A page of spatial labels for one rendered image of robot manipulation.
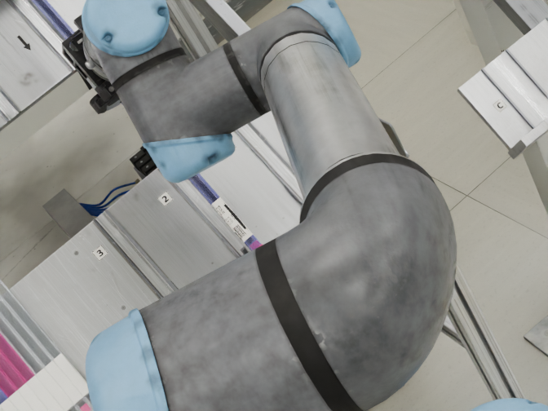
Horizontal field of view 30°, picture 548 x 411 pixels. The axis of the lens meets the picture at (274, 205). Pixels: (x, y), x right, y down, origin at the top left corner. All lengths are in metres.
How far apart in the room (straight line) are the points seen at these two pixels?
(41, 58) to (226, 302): 0.90
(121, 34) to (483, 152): 1.64
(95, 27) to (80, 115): 1.21
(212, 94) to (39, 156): 1.19
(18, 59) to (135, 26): 0.54
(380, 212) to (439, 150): 1.93
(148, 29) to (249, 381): 0.44
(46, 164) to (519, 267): 0.98
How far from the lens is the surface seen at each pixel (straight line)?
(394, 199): 0.61
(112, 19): 0.93
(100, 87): 1.15
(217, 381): 0.57
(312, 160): 0.70
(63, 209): 1.80
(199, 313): 0.59
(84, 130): 2.07
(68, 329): 1.33
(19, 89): 1.43
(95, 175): 1.91
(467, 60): 2.77
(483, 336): 1.66
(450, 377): 2.04
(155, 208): 1.35
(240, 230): 1.23
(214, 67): 0.93
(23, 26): 1.46
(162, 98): 0.94
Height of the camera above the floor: 1.54
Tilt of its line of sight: 36 degrees down
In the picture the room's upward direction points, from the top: 32 degrees counter-clockwise
